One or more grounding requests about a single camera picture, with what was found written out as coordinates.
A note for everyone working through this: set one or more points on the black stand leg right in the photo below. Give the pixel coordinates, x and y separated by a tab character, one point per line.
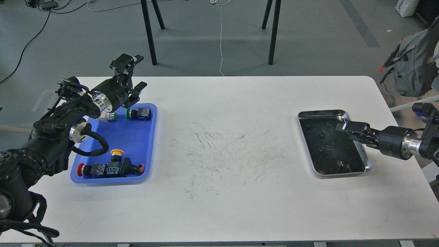
276	16

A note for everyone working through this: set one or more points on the red push button switch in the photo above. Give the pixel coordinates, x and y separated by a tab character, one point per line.
95	170

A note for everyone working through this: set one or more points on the white switch orange green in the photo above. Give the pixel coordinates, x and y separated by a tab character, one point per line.
107	117

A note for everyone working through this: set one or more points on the yellow mushroom push button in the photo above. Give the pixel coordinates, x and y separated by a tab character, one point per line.
116	155

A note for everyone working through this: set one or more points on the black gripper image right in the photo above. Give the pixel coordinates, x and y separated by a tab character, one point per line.
393	141

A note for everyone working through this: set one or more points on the blue plastic tray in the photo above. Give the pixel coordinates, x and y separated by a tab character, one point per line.
135	137

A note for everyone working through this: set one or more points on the grey backpack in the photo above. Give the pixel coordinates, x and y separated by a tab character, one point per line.
413	63

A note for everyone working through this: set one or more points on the black switch block red connector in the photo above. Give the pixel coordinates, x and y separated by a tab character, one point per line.
118	168

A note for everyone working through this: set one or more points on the silver metal tray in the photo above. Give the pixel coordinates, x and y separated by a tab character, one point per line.
342	156

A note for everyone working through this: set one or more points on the white box corner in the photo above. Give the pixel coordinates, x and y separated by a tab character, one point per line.
406	8

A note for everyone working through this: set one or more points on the green push button switch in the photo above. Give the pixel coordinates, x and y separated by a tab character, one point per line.
142	114

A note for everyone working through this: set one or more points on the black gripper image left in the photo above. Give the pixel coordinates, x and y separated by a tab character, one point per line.
118	91

